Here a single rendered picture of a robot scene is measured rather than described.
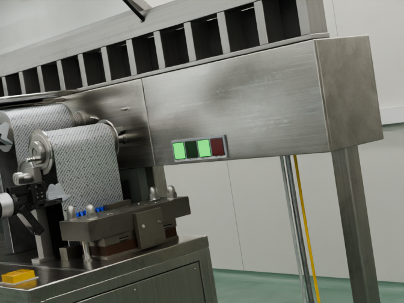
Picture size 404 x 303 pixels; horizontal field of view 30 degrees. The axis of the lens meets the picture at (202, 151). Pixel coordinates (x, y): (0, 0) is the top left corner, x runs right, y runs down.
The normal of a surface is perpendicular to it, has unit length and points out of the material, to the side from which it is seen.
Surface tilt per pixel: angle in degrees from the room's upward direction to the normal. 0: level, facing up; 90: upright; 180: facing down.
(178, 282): 90
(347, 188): 90
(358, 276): 90
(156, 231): 90
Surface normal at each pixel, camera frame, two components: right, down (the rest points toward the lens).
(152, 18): -0.73, 0.15
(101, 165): 0.66, -0.07
